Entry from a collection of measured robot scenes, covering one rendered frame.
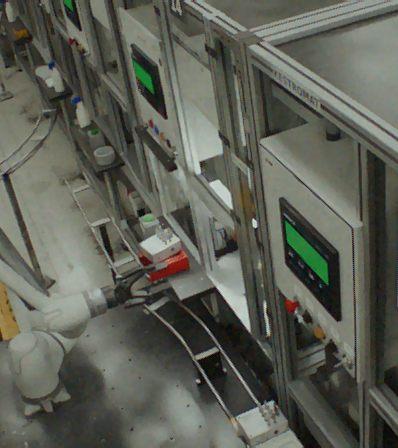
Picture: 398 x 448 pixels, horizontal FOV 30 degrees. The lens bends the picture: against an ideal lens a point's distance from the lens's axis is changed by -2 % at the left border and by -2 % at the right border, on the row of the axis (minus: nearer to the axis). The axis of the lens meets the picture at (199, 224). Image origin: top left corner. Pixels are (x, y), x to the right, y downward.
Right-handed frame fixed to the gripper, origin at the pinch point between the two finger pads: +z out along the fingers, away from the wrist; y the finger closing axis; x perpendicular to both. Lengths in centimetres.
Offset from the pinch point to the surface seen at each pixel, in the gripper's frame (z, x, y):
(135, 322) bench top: -7, 33, -44
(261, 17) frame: 34, -26, 89
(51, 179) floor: 2, 282, -113
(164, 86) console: 20, 24, 54
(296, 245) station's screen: 18, -67, 49
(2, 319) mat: -60, 150, -111
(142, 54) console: 19, 39, 61
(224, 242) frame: 33.4, 26.9, -17.3
